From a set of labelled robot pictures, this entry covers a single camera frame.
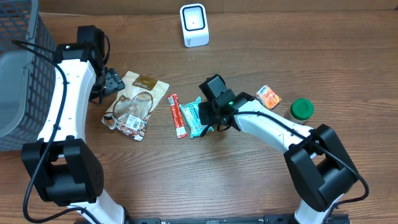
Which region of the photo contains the teal orange cracker packet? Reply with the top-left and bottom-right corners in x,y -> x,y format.
179,96 -> 206,139

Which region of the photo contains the beige brown snack pouch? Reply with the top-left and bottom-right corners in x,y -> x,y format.
101,71 -> 169,141

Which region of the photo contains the red white stick packet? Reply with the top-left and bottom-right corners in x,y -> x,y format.
167,93 -> 188,139

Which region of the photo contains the orange cracker box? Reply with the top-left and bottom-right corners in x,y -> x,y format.
255,85 -> 282,110

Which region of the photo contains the green lid jar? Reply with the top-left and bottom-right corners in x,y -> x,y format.
284,98 -> 314,124

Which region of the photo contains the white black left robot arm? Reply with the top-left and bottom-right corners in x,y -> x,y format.
21,26 -> 131,223

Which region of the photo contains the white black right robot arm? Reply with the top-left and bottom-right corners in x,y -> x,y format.
199,74 -> 358,223

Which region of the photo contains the white barcode scanner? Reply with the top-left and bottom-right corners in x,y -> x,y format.
180,3 -> 210,48

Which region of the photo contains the grey plastic mesh basket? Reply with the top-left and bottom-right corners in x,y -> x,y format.
1,0 -> 56,152

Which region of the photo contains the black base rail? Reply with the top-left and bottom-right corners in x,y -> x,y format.
124,212 -> 351,224

